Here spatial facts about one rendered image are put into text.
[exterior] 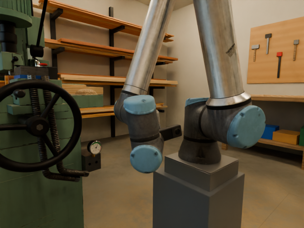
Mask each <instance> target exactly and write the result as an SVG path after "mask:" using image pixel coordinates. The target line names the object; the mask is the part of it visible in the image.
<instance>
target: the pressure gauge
mask: <svg viewBox="0 0 304 228"><path fill-rule="evenodd" d="M96 147H97V148H96ZM101 149H102V144H101V142H99V141H96V140H92V141H90V142H89V143H88V145H87V150H88V152H90V153H91V155H92V157H95V155H96V154H98V153H100V151H101Z"/></svg>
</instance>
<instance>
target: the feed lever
mask: <svg viewBox="0 0 304 228"><path fill-rule="evenodd" d="M47 3H48V0H44V3H43V10H42V15H41V21H40V26H39V31H38V38H37V43H36V45H33V44H31V45H30V55H31V56H32V59H33V58H36V57H43V54H44V50H43V47H42V46H40V40H41V35H42V30H43V23H44V18H45V13H46V8H47Z"/></svg>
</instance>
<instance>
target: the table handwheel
mask: <svg viewBox="0 0 304 228"><path fill-rule="evenodd" d="M16 89H23V90H25V89H44V90H48V91H51V92H53V93H55V95H54V96H53V98H52V99H51V101H50V103H49V104H48V106H47V107H46V109H45V110H44V111H43V113H42V114H41V116H40V117H39V116H33V117H29V116H27V115H21V116H20V117H19V118H18V122H19V123H20V124H13V125H0V131H5V130H26V131H27V132H28V133H29V134H31V135H33V136H36V137H41V138H42V139H43V141H44V142H45V143H46V145H47V146H48V148H49V149H50V151H51V153H52V154H53V157H51V158H49V159H47V160H44V161H40V162H36V163H21V162H17V161H13V160H10V159H8V158H6V157H5V156H3V155H2V154H0V167H1V168H4V169H6V170H9V171H15V172H35V171H41V170H44V169H47V168H50V167H52V166H54V165H56V164H57V163H59V162H60V161H62V160H63V159H64V158H65V157H67V156H68V155H69V154H70V152H71V151H72V150H73V149H74V147H75V146H76V144H77V142H78V140H79V138H80V135H81V130H82V116H81V111H80V108H79V106H78V104H77V102H76V101H75V99H74V98H73V97H72V96H71V95H70V93H68V92H67V91H66V90H65V89H63V88H62V87H60V86H58V85H56V84H54V83H51V82H49V81H43V80H36V79H27V80H20V81H15V82H12V83H9V84H6V85H5V86H3V87H1V88H0V102H1V101H2V100H3V99H5V98H6V97H7V96H9V95H11V94H13V91H14V90H16ZM59 97H62V98H63V99H64V100H65V101H66V102H67V104H68V105H69V107H70V109H71V111H72V114H73V118H74V129H73V133H72V136H71V138H70V140H69V142H68V143H67V145H66V146H65V147H64V148H63V149H62V150H61V151H60V152H59V153H58V152H57V150H56V149H55V147H54V146H53V144H52V143H51V141H50V139H49V138H48V136H47V134H46V133H47V132H48V131H49V128H50V124H49V122H48V121H47V120H46V118H47V116H48V114H49V113H50V111H51V109H52V108H53V106H54V105H55V103H56V102H57V100H58V99H59Z"/></svg>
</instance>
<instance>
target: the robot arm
mask: <svg viewBox="0 0 304 228"><path fill-rule="evenodd" d="M175 1H176V0H151V1H150V4H149V7H148V10H147V14H146V17H145V20H144V23H143V26H142V30H141V32H140V35H139V39H138V42H137V45H136V48H135V51H134V55H133V58H132V61H131V64H130V67H129V71H128V74H127V77H126V80H125V83H124V86H123V89H122V91H121V94H120V97H119V99H118V100H117V101H116V103H115V104H114V114H115V116H116V118H117V119H118V120H119V121H121V122H123V123H125V124H126V125H127V126H128V132H129V136H130V142H131V147H132V151H131V153H130V162H131V165H132V166H133V168H134V169H135V170H137V171H138V172H141V173H146V174H147V173H152V172H155V171H156V170H157V169H158V168H159V167H160V165H161V163H162V154H163V147H164V141H167V140H170V139H173V138H176V137H180V136H182V131H181V125H179V124H175V125H172V126H169V127H165V128H161V124H159V123H160V116H159V111H158V110H156V103H155V100H154V98H153V96H151V95H146V94H147V90H148V87H149V84H150V81H151V78H152V74H153V71H154V68H155V65H156V62H157V58H158V55H159V52H160V49H161V46H162V42H163V39H164V37H165V33H166V30H167V27H168V24H169V21H170V17H171V14H172V11H173V8H174V5H175ZM193 4H194V9H195V15H196V21H197V26H198V31H199V38H200V43H201V48H202V54H203V59H204V65H205V70H206V76H207V81H208V86H209V93H210V97H206V98H188V99H187V100H186V102H185V117H184V137H183V141H182V144H181V146H180V149H179V151H178V156H179V158H180V159H182V160H184V161H187V162H191V163H195V164H215V163H218V162H220V161H221V153H220V150H219V146H218V142H221V143H224V144H227V145H230V146H232V147H238V148H242V149H245V148H249V147H252V146H253V145H255V144H256V143H257V142H258V140H259V139H260V138H261V137H262V135H263V133H264V130H265V126H266V123H265V120H266V117H265V114H264V112H263V110H262V109H261V108H259V107H257V106H255V105H252V100H251V95H250V94H248V93H247V92H245V91H244V89H243V84H242V75H241V68H240V62H239V55H238V46H237V40H236V33H235V26H234V20H233V11H232V4H231V0H193ZM217 141H218V142H217Z"/></svg>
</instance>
